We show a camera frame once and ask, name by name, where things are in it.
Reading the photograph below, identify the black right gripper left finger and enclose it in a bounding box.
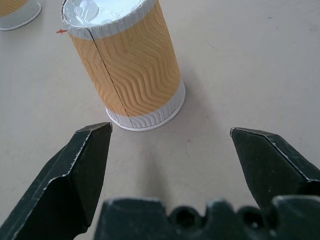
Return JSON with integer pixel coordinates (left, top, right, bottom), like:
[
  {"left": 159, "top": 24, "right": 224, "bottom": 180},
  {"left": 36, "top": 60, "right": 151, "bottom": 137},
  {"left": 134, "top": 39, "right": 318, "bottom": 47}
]
[{"left": 0, "top": 121, "right": 113, "bottom": 240}]

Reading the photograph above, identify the orange ribbed paper cup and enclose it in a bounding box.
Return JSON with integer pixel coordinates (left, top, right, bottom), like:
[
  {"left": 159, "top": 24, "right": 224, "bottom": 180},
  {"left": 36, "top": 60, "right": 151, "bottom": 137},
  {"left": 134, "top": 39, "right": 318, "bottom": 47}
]
[
  {"left": 60, "top": 0, "right": 186, "bottom": 132},
  {"left": 0, "top": 0, "right": 42, "bottom": 32}
]

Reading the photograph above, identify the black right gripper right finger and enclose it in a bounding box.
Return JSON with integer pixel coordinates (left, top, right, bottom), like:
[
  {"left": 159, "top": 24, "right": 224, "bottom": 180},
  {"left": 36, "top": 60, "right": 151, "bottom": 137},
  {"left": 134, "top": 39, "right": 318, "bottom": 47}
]
[{"left": 229, "top": 127, "right": 320, "bottom": 212}]

